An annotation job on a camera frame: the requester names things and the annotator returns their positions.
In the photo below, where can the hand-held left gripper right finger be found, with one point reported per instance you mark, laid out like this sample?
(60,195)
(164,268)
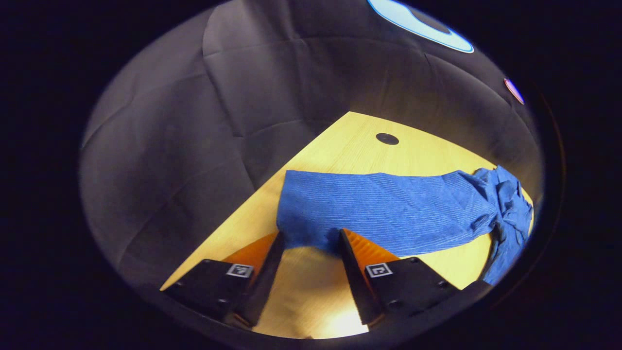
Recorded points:
(357,282)

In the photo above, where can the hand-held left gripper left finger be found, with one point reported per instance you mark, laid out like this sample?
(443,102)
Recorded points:
(262,282)

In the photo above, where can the blue button shirt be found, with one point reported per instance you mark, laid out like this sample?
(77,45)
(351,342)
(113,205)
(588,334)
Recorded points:
(388,209)

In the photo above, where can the black backdrop cloth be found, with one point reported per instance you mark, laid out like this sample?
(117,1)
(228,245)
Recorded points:
(170,146)

